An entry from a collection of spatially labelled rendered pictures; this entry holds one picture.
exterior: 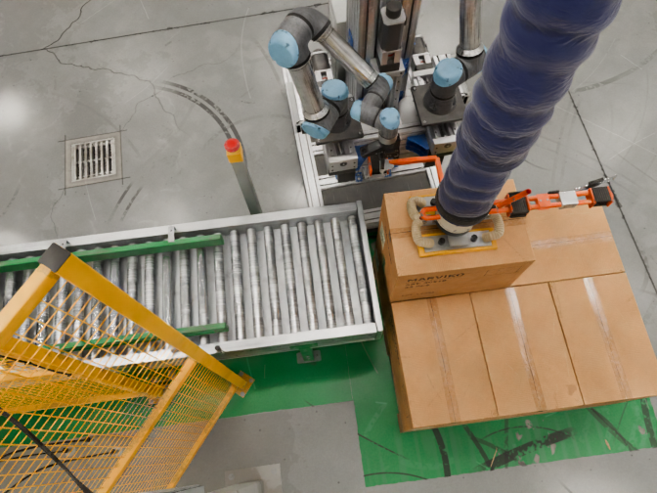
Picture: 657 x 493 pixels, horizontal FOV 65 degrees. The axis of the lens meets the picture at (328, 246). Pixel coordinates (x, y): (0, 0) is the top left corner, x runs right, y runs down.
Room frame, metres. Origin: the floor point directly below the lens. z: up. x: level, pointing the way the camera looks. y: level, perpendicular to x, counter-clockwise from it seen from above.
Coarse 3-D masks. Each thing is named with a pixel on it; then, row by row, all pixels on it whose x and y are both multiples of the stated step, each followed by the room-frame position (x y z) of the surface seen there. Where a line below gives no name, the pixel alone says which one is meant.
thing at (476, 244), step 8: (472, 232) 0.85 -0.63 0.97; (480, 232) 0.85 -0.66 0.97; (440, 240) 0.81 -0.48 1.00; (448, 240) 0.82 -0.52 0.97; (472, 240) 0.80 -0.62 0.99; (480, 240) 0.81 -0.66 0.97; (424, 248) 0.78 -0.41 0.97; (432, 248) 0.78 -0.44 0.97; (440, 248) 0.78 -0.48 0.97; (448, 248) 0.78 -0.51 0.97; (456, 248) 0.78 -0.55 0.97; (464, 248) 0.77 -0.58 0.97; (472, 248) 0.77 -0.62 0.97; (480, 248) 0.77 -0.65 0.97; (488, 248) 0.77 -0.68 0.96; (496, 248) 0.77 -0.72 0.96; (424, 256) 0.76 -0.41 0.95
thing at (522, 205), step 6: (510, 192) 0.96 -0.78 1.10; (516, 192) 0.96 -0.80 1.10; (504, 198) 0.95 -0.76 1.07; (522, 198) 0.94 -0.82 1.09; (510, 204) 0.90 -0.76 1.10; (516, 204) 0.91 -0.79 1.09; (522, 204) 0.91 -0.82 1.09; (528, 204) 0.90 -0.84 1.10; (510, 210) 0.88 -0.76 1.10; (516, 210) 0.88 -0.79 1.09; (522, 210) 0.88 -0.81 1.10; (528, 210) 0.87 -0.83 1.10; (510, 216) 0.87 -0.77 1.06; (516, 216) 0.87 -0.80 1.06; (522, 216) 0.87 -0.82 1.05
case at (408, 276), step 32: (416, 192) 1.07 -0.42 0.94; (384, 224) 0.98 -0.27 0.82; (480, 224) 0.89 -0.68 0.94; (512, 224) 0.88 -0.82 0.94; (384, 256) 0.88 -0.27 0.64; (416, 256) 0.76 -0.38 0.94; (448, 256) 0.75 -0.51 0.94; (480, 256) 0.74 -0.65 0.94; (512, 256) 0.73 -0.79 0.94; (416, 288) 0.68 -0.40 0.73; (448, 288) 0.69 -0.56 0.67; (480, 288) 0.70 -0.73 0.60
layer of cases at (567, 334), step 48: (576, 240) 0.94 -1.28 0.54; (384, 288) 0.79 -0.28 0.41; (528, 288) 0.70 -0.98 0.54; (576, 288) 0.68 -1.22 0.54; (624, 288) 0.67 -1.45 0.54; (432, 336) 0.49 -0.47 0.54; (480, 336) 0.47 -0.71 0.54; (528, 336) 0.46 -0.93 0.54; (576, 336) 0.44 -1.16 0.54; (624, 336) 0.43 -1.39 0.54; (432, 384) 0.26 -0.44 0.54; (480, 384) 0.25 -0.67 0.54; (528, 384) 0.24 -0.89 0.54; (576, 384) 0.22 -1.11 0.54; (624, 384) 0.21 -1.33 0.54
